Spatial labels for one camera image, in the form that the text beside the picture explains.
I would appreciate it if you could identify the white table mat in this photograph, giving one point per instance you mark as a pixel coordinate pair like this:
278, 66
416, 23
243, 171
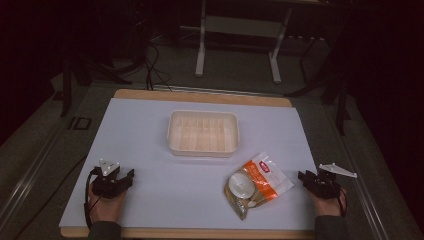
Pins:
166, 186

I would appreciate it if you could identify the white plastic basket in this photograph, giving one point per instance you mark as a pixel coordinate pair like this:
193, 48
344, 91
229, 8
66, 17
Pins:
203, 133

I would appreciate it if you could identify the clear orange snack bag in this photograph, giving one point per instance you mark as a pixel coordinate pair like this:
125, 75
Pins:
258, 181

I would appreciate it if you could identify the aluminium floor rail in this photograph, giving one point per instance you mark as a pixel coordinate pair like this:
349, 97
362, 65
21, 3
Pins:
26, 181
366, 196

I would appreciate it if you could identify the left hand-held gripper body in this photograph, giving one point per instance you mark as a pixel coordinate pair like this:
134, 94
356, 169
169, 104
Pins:
107, 186

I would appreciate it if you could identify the white metal table frame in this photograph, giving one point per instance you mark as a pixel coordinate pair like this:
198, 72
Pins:
240, 26

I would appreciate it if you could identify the black floor bracket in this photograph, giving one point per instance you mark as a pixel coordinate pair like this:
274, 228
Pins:
79, 123

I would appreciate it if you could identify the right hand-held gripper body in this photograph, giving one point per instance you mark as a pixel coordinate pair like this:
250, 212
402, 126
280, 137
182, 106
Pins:
325, 185

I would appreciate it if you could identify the person's left hand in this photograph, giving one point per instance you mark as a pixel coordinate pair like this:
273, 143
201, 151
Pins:
106, 208

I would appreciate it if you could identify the person's right hand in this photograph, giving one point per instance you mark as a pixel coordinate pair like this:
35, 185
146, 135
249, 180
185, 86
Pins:
328, 206

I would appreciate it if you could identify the black metal stand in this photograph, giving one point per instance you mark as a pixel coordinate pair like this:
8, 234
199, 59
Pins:
68, 83
340, 100

